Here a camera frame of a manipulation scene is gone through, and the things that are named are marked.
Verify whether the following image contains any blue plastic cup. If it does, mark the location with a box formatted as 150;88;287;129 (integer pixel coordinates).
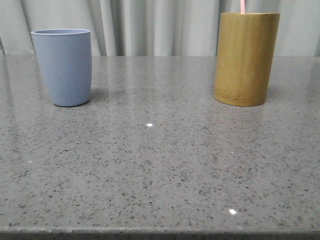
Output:
31;28;92;107

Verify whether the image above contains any pink chopstick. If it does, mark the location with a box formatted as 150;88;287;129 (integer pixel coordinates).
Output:
240;0;246;15

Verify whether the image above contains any grey curtain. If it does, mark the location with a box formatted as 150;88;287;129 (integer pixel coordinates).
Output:
0;0;320;57

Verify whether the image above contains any bamboo cylinder holder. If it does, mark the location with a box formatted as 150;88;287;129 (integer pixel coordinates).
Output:
213;12;281;107

